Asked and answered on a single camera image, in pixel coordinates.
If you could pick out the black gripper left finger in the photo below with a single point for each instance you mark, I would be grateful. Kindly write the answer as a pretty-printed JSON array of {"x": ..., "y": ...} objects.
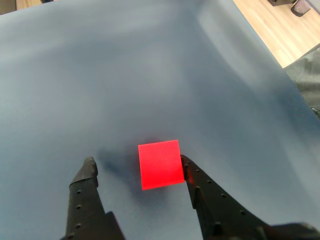
[{"x": 83, "y": 200}]

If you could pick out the dark furniture foot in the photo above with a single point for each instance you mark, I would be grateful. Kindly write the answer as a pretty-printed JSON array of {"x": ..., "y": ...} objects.
[{"x": 301, "y": 7}]

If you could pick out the red cube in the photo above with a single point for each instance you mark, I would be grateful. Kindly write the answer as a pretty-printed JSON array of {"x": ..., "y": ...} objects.
[{"x": 161, "y": 165}]

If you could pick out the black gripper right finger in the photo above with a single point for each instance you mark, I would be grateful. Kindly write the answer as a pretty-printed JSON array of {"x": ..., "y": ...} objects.
[{"x": 215, "y": 207}]

